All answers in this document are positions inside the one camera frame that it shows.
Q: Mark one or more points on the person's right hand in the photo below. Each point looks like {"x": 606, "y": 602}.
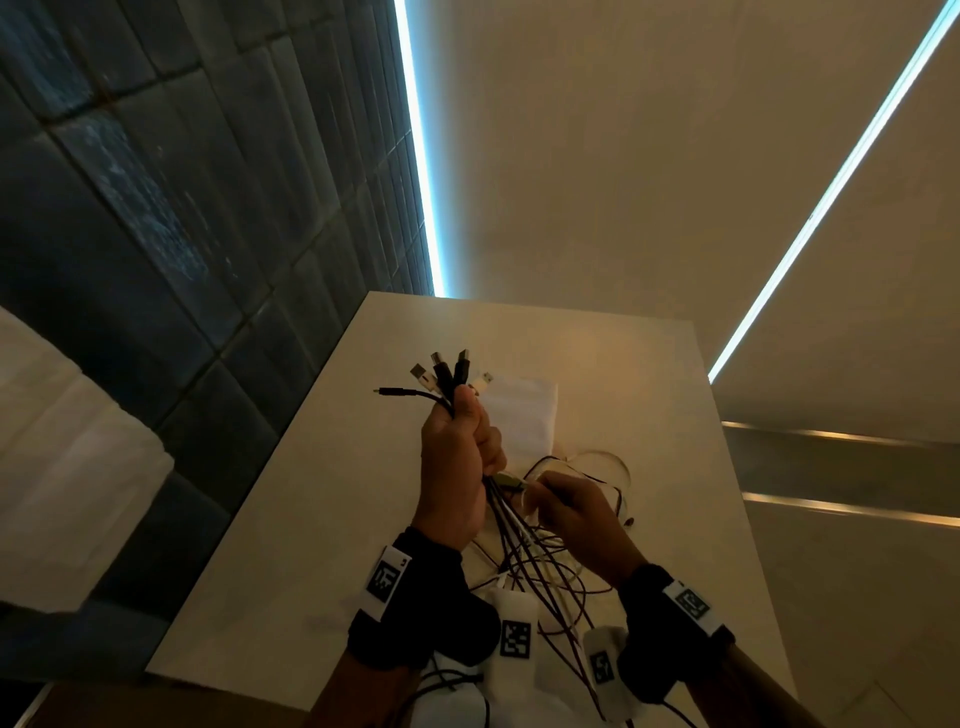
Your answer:
{"x": 589, "y": 525}

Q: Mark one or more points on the person's left hand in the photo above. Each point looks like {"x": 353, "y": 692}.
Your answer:
{"x": 450, "y": 472}

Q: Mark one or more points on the person's left forearm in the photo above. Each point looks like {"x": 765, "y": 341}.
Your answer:
{"x": 352, "y": 697}

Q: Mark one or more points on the black right wristband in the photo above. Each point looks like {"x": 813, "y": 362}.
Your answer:
{"x": 667, "y": 645}

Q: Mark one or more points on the metal trim strip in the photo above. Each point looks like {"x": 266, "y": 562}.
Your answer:
{"x": 832, "y": 433}
{"x": 847, "y": 508}

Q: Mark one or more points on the blue LED light strip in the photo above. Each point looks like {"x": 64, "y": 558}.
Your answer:
{"x": 832, "y": 191}
{"x": 420, "y": 150}

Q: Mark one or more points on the white cushion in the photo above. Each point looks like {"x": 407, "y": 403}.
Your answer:
{"x": 75, "y": 480}

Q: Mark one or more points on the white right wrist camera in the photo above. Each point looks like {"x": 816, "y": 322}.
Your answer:
{"x": 611, "y": 690}

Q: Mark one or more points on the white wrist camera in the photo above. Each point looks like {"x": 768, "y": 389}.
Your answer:
{"x": 514, "y": 675}
{"x": 611, "y": 690}

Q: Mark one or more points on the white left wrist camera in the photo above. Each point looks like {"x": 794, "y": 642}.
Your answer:
{"x": 514, "y": 675}

